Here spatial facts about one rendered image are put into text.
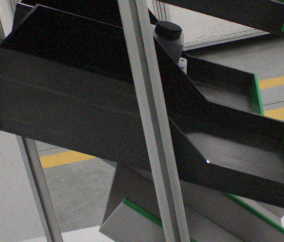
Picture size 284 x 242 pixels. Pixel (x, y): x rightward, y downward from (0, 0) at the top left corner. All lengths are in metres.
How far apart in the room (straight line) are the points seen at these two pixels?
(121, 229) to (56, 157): 2.89
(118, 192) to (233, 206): 0.14
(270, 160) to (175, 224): 0.13
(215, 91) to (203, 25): 3.67
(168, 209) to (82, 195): 2.52
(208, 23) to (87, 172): 1.66
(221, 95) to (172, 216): 0.26
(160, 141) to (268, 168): 0.14
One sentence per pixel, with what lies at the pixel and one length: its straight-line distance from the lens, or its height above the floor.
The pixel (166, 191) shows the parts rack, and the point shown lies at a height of 1.24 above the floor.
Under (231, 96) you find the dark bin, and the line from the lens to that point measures 0.76.
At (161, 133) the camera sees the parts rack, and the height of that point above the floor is 1.29.
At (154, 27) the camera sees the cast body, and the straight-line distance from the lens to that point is 0.72.
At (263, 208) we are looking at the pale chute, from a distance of 0.89.
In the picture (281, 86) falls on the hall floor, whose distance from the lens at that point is 3.83.
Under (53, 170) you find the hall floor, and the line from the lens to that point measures 3.33.
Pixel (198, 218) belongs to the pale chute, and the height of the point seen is 1.11.
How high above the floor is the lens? 1.51
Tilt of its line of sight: 24 degrees down
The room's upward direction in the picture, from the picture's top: 11 degrees counter-clockwise
